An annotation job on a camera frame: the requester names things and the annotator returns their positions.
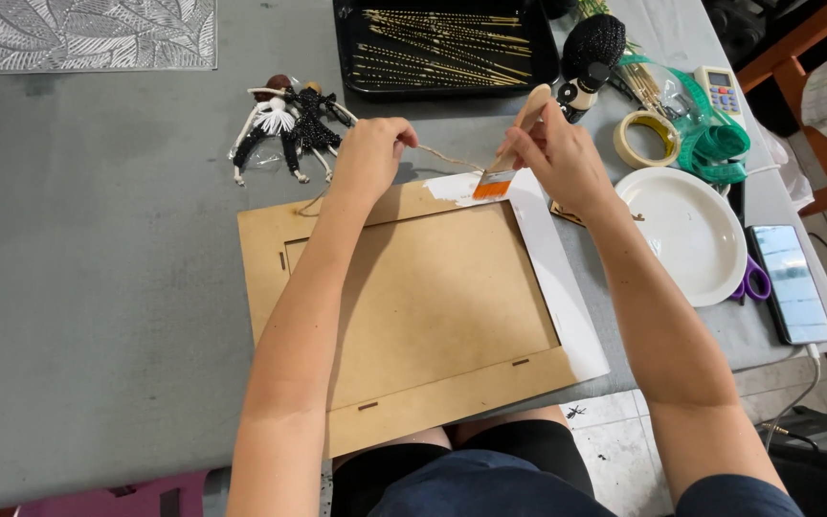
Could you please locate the person's right hand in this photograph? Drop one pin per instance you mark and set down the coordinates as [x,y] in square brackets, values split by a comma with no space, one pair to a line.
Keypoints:
[564,161]

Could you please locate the person's left hand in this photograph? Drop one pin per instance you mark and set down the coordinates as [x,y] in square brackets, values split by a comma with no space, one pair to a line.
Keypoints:
[370,158]

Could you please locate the person's left fingers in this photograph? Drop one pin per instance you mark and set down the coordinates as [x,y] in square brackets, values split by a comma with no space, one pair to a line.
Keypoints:
[395,133]

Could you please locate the brown jute twine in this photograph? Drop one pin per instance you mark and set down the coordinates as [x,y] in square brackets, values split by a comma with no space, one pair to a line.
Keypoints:
[449,158]

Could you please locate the orange bristle wooden paintbrush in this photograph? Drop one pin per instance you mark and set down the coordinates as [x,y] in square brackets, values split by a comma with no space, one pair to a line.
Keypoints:
[521,133]

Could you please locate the heap of thin bamboo sticks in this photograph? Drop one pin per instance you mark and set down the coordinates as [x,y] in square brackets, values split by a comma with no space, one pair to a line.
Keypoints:
[442,50]

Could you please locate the black rectangular tray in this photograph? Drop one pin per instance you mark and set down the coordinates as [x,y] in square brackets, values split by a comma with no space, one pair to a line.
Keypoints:
[543,43]

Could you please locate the small wooden cutout piece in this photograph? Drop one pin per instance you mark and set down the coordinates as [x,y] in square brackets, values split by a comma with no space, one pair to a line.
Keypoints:
[564,213]

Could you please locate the black glitter head figurine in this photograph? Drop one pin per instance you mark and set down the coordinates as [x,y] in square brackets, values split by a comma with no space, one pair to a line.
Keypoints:
[593,43]

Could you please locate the masking tape roll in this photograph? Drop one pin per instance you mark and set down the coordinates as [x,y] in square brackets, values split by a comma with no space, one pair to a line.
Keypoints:
[625,147]

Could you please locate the bundle of sticks in plastic bag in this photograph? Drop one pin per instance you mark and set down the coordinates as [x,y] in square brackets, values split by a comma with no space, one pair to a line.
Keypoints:
[647,86]

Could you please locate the white round plate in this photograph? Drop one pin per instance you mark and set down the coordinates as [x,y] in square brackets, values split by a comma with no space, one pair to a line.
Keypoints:
[686,230]

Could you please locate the green measuring tape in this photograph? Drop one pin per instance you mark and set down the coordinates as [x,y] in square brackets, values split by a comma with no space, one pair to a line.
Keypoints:
[718,143]

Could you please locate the white remote control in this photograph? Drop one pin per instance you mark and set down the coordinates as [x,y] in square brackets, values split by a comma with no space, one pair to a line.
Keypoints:
[721,90]

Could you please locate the silver leaf pattern placemat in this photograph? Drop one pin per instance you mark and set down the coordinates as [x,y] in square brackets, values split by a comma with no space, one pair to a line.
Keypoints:
[83,32]

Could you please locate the person's black shorts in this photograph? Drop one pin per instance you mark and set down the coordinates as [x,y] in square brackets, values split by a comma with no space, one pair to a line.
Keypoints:
[528,445]

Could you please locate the person's navy shirt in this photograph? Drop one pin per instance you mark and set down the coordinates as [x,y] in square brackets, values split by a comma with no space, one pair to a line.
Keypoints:
[485,488]

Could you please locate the black smartphone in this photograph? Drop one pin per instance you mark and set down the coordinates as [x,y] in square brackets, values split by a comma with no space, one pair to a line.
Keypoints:
[790,284]

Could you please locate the wooden chair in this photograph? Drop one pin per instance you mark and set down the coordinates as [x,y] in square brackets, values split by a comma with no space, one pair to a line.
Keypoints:
[826,154]

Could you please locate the pink plastic stool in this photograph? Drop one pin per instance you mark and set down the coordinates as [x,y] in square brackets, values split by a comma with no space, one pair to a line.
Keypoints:
[112,495]

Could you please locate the brown wooden picture frame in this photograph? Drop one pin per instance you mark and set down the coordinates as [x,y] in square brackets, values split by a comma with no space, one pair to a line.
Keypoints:
[442,301]

